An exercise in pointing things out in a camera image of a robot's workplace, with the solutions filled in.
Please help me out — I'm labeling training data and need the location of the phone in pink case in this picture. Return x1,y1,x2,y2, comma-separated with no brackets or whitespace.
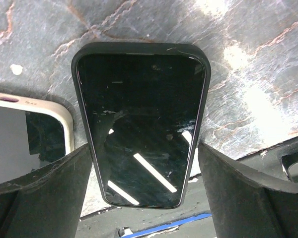
0,93,74,184

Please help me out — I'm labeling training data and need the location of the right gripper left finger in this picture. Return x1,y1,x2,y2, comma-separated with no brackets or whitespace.
0,145,92,238

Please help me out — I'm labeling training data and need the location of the phone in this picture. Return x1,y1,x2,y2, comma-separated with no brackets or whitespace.
0,93,74,184
71,42,211,209

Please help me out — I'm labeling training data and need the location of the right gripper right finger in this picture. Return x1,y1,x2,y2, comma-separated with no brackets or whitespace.
198,143,298,238

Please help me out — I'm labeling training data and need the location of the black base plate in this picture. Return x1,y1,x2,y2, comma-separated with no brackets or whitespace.
76,137,298,238

